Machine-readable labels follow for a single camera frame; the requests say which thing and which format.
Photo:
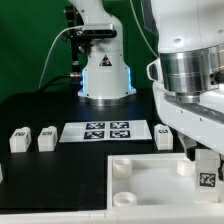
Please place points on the white front rail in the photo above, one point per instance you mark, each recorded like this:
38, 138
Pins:
199, 214

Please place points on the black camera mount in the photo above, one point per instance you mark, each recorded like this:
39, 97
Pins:
79, 44

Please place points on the white square tabletop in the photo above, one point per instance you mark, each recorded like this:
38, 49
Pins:
152, 179

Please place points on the white marker sheet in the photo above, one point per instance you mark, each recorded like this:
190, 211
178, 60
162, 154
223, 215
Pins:
105, 131

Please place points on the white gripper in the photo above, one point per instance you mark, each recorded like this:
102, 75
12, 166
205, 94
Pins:
202, 122

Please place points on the white block left edge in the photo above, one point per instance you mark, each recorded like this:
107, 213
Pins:
1, 173

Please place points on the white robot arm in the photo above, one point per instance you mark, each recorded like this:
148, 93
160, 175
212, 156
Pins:
188, 82

